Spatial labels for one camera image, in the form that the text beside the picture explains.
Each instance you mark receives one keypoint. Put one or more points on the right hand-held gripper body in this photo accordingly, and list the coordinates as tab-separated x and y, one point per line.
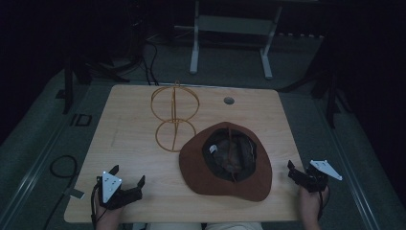
316	180

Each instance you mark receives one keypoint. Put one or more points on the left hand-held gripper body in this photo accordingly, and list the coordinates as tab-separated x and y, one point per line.
111	187

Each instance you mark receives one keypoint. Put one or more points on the brown felt hat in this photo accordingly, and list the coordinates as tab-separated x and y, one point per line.
198	166

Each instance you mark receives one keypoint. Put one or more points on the person's right hand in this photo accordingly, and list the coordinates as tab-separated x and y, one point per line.
309	204

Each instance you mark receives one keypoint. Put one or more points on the person's left hand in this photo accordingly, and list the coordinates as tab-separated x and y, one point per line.
108	218

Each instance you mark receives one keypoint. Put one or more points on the grey floor tape strip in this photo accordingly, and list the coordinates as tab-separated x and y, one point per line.
74	193

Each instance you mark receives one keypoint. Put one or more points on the black tripod stand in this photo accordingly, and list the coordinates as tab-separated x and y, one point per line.
332	92
83	68

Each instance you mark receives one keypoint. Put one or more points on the white metal desk frame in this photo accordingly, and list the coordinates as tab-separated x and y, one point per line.
234	25

